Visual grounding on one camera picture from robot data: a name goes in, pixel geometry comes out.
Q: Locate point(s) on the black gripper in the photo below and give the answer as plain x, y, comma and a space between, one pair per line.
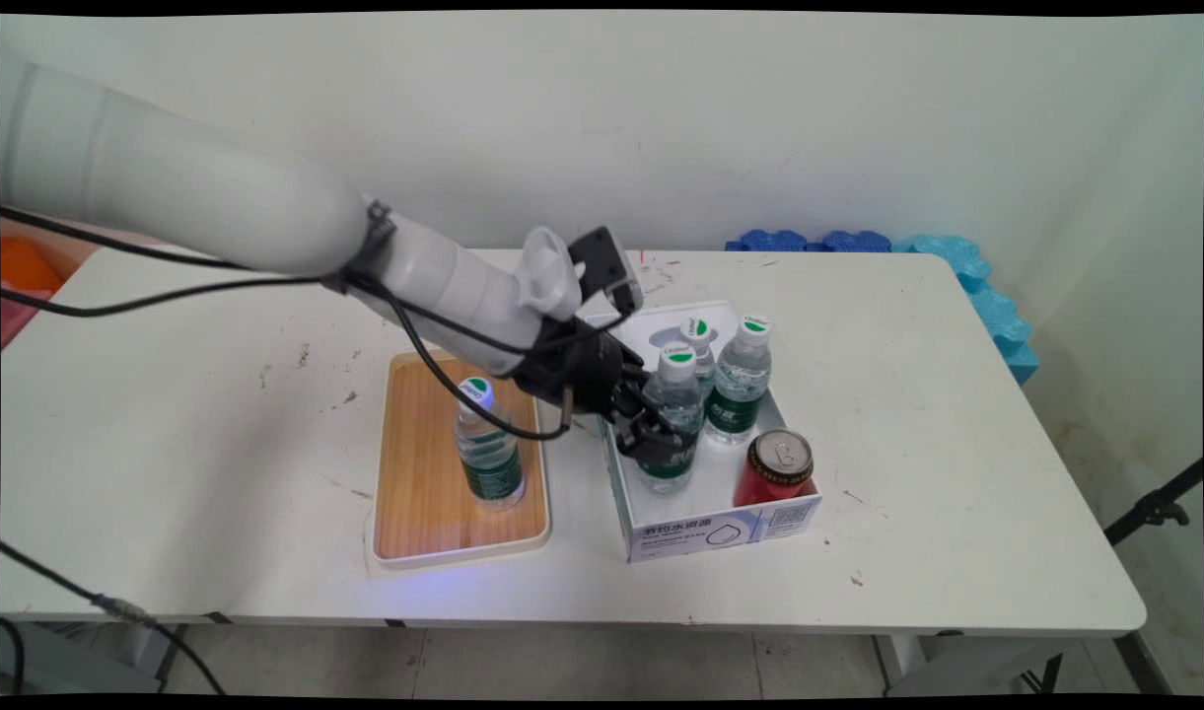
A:
572, 370

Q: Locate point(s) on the water bottle green label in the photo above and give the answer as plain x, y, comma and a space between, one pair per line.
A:
740, 390
490, 463
675, 390
700, 330

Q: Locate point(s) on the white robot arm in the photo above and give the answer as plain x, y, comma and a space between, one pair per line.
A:
197, 187

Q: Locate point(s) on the white cardboard box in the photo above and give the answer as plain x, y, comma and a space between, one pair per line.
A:
690, 532

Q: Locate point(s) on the red drink can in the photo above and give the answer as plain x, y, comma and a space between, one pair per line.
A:
774, 473

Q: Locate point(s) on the wooden tray with cream rim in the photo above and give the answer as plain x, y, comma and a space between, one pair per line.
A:
429, 473

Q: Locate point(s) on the dark blue foam mat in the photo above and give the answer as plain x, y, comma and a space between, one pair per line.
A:
809, 242

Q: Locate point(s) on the light blue foam mat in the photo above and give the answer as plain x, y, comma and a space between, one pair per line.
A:
996, 316

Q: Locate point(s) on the grey table leg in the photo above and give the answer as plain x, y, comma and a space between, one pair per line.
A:
69, 663
956, 663

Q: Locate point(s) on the black tripod leg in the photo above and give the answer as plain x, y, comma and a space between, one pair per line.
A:
1154, 508

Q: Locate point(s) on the orange object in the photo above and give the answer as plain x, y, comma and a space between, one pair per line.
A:
25, 268

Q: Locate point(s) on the pink object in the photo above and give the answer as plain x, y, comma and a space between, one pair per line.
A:
15, 318

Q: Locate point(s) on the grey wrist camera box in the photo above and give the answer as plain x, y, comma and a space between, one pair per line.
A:
606, 266

